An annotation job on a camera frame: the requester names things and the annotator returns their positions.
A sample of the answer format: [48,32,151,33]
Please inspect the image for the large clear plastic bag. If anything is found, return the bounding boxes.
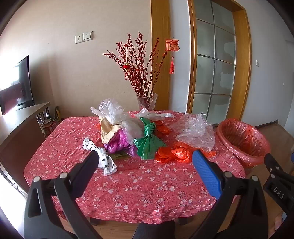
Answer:
[91,98,144,145]

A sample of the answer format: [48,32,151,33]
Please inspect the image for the red berry branches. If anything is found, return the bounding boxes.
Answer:
[102,32,169,98]

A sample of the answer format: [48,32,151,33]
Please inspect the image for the purple plastic bag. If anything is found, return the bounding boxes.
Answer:
[103,129,138,157]

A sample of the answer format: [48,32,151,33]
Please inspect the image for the wooden wall trim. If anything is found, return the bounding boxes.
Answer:
[151,0,171,111]

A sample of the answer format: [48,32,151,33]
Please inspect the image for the red lined trash bin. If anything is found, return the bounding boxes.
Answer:
[215,118,271,172]

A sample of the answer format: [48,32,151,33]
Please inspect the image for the red box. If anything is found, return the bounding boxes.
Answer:
[41,121,58,136]

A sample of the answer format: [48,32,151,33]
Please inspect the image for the beige plastic bag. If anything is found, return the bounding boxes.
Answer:
[100,117,129,145]

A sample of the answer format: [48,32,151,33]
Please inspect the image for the green plastic bag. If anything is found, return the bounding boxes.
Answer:
[134,117,167,160]

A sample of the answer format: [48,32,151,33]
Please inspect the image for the small red lantern ornament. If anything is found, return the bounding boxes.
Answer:
[123,44,130,81]

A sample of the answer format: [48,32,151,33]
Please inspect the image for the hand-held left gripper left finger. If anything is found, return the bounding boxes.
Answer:
[24,150,103,239]

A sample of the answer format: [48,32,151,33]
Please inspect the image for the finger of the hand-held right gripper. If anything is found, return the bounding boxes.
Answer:
[264,153,283,178]

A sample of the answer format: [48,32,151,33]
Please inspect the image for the black television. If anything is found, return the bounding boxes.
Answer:
[0,55,35,115]

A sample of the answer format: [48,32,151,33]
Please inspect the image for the thin white plastic bag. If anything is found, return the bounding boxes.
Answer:
[135,108,175,120]

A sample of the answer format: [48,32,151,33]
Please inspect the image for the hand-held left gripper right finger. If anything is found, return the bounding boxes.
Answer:
[188,149,268,239]

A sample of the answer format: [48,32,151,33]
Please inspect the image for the red hanging tassel ornament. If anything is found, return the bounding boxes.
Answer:
[166,38,180,74]

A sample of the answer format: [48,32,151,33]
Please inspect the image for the brown wooden cabinet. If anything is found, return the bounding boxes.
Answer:
[0,102,51,198]

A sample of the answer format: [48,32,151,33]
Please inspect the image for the clear glass vase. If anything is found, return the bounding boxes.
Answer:
[136,92,158,112]

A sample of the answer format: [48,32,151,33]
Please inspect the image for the person's leg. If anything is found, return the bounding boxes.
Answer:
[133,221,180,239]

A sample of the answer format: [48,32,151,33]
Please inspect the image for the orange plastic bag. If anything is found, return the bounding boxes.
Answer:
[154,121,171,136]
[156,142,216,163]

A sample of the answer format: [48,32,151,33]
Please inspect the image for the frosted glass sliding door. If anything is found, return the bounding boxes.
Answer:
[192,0,237,126]

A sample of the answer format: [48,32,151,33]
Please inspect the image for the wooden door frame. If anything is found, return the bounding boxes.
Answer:
[187,0,252,126]

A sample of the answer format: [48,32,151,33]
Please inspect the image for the white printed plastic bag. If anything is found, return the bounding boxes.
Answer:
[82,137,117,176]

